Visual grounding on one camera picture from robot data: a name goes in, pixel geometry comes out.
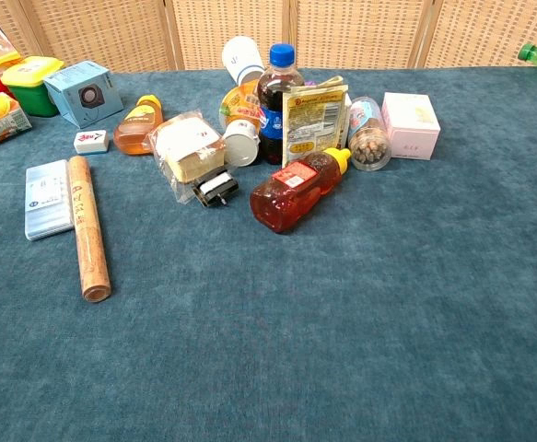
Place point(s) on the dark honey bottle red label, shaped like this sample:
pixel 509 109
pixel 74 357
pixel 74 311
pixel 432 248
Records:
pixel 291 189

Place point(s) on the black power adapter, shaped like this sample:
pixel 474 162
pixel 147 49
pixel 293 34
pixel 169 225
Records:
pixel 215 189

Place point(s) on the small white jar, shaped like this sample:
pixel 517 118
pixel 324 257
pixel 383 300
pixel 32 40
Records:
pixel 241 143

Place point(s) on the blue table cloth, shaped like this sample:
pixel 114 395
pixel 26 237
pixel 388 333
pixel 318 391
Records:
pixel 295 322

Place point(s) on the bread in clear plastic bag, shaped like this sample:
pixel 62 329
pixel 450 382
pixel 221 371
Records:
pixel 190 147

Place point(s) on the yellow seasoning sachet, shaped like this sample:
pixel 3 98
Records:
pixel 311 119

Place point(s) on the orange jelly cup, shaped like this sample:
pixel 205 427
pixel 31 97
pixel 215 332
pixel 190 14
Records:
pixel 240 103

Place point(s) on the cola bottle blue cap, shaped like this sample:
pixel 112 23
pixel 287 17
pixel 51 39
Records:
pixel 275 96

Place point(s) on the clear snack jar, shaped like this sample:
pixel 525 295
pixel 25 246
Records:
pixel 369 138

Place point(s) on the purple box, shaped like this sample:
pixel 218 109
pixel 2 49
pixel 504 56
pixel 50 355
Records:
pixel 310 84

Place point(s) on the light honey bottle yellow cap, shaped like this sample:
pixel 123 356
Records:
pixel 134 129

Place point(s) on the white paper cup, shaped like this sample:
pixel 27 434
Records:
pixel 242 57

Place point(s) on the pink white box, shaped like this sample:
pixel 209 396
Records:
pixel 411 124

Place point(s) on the white mahjong tile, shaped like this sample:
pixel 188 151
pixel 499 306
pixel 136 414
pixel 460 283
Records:
pixel 91 142

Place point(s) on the woven bamboo folding screen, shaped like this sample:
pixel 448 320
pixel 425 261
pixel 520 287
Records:
pixel 351 32

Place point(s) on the light blue speaker box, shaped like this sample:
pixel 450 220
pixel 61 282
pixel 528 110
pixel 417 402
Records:
pixel 84 94

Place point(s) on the blue white tissue pack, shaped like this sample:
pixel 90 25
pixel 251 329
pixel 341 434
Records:
pixel 44 202

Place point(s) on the green container yellow lid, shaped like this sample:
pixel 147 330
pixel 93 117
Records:
pixel 31 87

